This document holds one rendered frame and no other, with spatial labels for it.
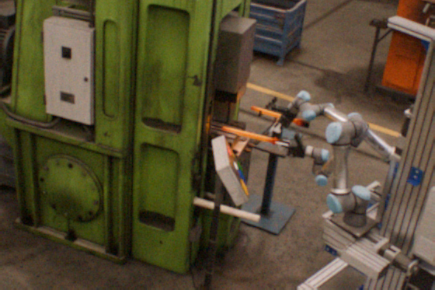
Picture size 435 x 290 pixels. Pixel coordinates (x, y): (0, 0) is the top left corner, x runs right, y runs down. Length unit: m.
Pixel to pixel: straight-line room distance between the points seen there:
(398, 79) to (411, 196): 3.95
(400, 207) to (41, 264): 2.50
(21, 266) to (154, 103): 1.57
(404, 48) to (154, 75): 4.17
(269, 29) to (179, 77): 4.22
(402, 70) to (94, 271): 4.50
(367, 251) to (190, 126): 1.31
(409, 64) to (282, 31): 1.63
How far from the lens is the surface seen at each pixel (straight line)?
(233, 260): 4.71
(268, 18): 7.91
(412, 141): 3.64
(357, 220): 3.85
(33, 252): 4.75
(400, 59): 7.52
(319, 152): 4.14
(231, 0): 3.92
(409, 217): 3.84
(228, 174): 3.54
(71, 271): 4.57
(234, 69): 3.88
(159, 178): 4.20
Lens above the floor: 3.07
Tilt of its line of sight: 29 degrees down
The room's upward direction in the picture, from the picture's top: 6 degrees clockwise
